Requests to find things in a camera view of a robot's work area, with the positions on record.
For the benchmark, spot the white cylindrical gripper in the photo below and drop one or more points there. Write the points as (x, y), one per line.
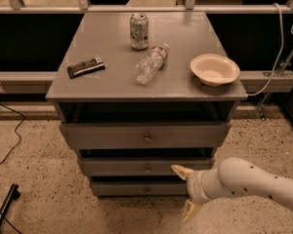
(193, 186)

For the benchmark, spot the grey drawer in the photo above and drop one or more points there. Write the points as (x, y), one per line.
(145, 166)
(142, 136)
(158, 188)

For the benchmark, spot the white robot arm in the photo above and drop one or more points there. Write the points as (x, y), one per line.
(232, 178)

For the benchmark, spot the grey top drawer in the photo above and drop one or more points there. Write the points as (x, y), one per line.
(142, 136)

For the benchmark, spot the grey bottom drawer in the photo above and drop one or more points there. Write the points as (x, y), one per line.
(158, 188)

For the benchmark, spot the grey wooden drawer cabinet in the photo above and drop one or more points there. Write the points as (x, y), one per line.
(113, 95)

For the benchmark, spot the white paper bowl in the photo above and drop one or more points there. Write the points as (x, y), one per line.
(214, 70)

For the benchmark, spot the clear plastic water bottle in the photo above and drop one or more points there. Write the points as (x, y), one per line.
(149, 65)

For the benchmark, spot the dark snack bar wrapper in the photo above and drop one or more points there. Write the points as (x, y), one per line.
(85, 67)

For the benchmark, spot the metal tripod stand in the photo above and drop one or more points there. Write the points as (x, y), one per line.
(276, 73)

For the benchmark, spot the black stand leg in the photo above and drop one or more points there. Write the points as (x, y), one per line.
(12, 195)

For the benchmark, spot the silver soda can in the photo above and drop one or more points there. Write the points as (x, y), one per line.
(139, 31)

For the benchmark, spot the metal railing frame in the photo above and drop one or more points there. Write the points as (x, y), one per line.
(39, 8)

